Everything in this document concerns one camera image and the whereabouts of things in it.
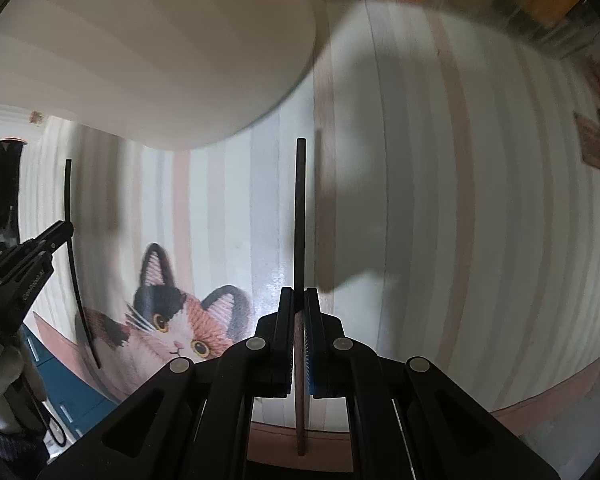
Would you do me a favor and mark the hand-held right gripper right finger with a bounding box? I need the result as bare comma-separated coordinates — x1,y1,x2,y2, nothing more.
305,287,561,480

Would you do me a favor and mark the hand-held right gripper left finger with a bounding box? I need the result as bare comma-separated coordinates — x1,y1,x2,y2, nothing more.
37,287,296,480

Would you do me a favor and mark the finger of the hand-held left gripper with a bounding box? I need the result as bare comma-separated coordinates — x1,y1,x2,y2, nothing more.
0,220,76,287

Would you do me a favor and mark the dark wooden chopstick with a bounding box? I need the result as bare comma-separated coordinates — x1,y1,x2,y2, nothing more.
294,138,308,457
64,158,102,369

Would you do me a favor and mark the large white container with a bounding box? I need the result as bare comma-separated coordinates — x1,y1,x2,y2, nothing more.
0,0,328,153

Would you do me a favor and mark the dark object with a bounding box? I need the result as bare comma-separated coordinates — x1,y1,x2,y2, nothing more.
0,136,27,248

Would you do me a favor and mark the grey cloth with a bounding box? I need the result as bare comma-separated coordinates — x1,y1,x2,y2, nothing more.
0,345,46,433

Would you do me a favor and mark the blue cabinet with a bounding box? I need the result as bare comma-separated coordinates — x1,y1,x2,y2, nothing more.
20,322,117,442

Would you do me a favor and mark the striped cat print mat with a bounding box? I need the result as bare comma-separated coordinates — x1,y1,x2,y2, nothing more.
17,0,600,461

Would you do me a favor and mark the brown label card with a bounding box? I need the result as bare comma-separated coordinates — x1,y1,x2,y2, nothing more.
574,111,600,172

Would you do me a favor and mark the black cable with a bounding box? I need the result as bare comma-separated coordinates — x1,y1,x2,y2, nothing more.
35,395,67,447

